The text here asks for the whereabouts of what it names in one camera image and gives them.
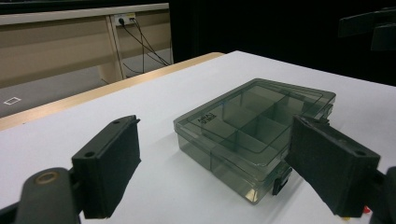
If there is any wooden table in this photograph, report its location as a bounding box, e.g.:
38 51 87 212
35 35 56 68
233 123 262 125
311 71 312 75
0 51 225 132

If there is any beige wooden desk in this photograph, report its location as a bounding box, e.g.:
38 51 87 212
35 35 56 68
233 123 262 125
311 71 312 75
0 3 174 90

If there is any black power cable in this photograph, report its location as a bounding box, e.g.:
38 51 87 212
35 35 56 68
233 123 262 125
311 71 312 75
120 19 171 67
122 18 148 76

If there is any black metal stand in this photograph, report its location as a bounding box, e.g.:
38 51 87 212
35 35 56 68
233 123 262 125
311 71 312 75
338 7 396 52

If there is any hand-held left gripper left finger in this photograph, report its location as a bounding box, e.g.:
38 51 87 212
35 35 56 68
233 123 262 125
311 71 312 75
71 114 142 219

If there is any white wall power socket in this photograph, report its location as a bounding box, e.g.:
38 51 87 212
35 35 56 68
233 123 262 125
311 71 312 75
113 12 137 27

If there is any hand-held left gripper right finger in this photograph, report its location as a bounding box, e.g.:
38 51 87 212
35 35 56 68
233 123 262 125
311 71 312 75
285 115 381 218

